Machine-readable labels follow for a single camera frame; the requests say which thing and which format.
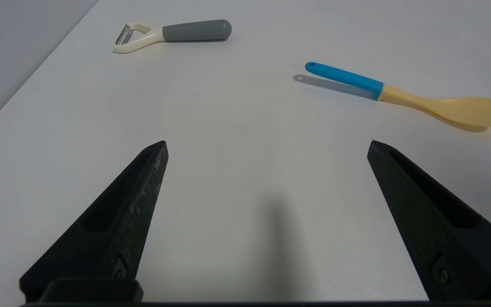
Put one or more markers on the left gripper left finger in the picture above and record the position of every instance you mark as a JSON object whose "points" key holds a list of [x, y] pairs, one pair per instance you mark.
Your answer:
{"points": [[117, 230]]}

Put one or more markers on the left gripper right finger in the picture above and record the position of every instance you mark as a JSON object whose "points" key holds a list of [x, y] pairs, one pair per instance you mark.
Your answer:
{"points": [[441, 230]]}

